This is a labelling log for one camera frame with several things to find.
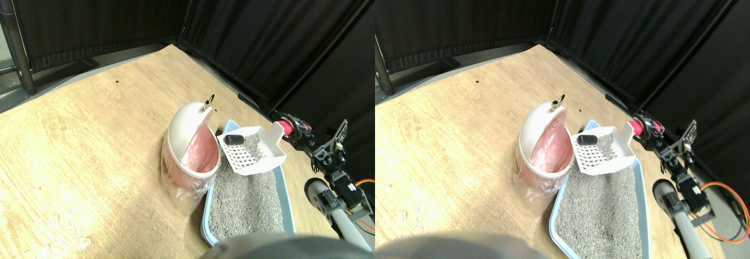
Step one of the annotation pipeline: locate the thick grey stand pole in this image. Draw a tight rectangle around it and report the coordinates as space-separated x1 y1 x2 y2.
375 33 395 96
0 0 36 96

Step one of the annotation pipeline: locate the blue litter tray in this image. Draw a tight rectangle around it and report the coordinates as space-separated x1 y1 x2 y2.
549 120 651 259
200 118 297 248

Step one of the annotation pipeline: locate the black bracket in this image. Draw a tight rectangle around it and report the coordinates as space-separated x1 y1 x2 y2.
674 120 700 155
324 118 350 155

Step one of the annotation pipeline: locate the orange wire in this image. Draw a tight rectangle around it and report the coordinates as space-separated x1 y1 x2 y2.
352 179 375 234
700 181 750 242

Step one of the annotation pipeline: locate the white scoop with red handle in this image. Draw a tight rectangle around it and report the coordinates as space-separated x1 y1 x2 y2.
217 118 299 175
571 120 646 175

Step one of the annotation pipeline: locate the black curtain stand pole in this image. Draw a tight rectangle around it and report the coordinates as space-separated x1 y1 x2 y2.
271 0 375 116
639 0 750 113
544 0 566 43
176 0 199 43

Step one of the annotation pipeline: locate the white bin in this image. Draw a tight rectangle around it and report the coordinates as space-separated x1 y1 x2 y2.
161 94 223 214
514 94 576 211

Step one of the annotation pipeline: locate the black curtain stand foot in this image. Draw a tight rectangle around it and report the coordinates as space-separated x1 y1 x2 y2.
237 93 276 118
390 57 461 73
29 57 100 73
605 93 642 116

